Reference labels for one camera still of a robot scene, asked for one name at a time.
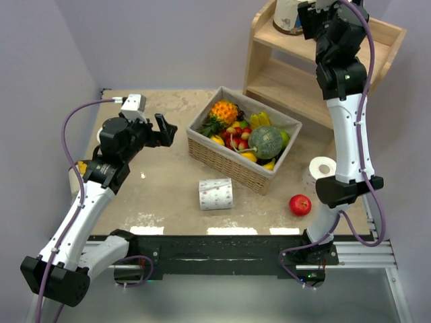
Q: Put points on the red toy apple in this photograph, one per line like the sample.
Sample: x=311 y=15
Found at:
x=300 y=205

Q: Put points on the dark purple toy grapes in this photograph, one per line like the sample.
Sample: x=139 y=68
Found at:
x=240 y=116

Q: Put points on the green netted toy melon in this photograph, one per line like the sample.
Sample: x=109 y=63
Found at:
x=265 y=142

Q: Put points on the yellow toy banana bunch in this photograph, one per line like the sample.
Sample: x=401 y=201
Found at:
x=258 y=120

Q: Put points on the floral paper roll back left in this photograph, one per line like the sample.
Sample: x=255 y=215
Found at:
x=98 y=135

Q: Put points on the yellow toy lemon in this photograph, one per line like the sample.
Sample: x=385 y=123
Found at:
x=217 y=139

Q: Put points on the wicker basket with liner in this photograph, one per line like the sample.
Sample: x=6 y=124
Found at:
x=228 y=162

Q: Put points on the floral paper roll right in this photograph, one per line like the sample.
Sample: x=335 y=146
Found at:
x=319 y=167

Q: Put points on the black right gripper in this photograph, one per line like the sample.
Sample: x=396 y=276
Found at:
x=310 y=16

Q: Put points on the green toy apple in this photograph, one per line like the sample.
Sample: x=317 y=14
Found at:
x=286 y=138

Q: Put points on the paper roll edge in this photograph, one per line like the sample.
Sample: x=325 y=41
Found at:
x=81 y=166

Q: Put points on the orange toy pineapple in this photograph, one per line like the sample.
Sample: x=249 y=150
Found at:
x=220 y=117

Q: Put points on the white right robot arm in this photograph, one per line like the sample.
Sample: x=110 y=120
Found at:
x=345 y=58

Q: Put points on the black aluminium base frame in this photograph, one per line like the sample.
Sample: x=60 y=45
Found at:
x=285 y=257

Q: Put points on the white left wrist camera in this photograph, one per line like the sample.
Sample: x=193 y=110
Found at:
x=132 y=106

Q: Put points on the floral paper roll lying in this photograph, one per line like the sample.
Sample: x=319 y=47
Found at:
x=216 y=194

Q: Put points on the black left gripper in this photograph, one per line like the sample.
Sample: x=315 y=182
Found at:
x=154 y=137

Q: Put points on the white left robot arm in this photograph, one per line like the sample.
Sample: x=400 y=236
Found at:
x=61 y=272

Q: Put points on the wooden shelf unit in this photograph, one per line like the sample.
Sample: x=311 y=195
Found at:
x=293 y=88

